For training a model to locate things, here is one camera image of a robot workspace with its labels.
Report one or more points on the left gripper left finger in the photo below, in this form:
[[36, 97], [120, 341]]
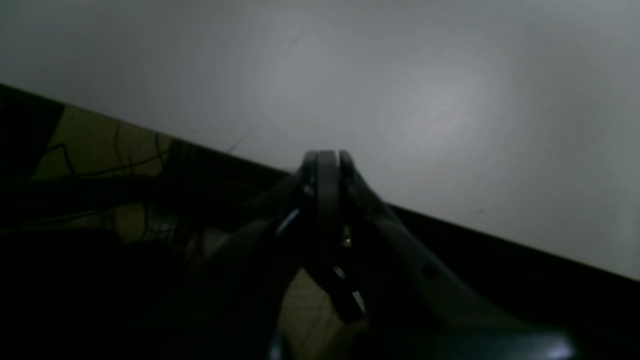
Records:
[[314, 249]]

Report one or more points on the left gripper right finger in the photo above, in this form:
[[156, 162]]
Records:
[[343, 290]]

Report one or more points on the black cable bundle background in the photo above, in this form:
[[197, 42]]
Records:
[[110, 149]]

